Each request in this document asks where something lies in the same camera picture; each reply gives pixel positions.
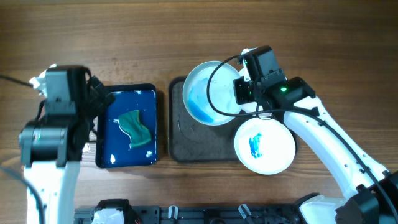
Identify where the dark brown serving tray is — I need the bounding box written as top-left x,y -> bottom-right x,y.
168,77 -> 249,164

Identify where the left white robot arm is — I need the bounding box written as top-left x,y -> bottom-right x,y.
19,72 -> 114,223

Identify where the green sponge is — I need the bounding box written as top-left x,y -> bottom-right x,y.
118,110 -> 152,149

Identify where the blue water tray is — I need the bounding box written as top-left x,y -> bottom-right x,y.
95,83 -> 158,169

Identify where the white plate blue stain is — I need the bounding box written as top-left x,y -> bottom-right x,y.
182,61 -> 242,126

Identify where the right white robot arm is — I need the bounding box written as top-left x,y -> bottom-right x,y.
234,77 -> 397,223

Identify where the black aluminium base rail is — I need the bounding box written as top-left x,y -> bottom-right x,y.
74,198 -> 340,224

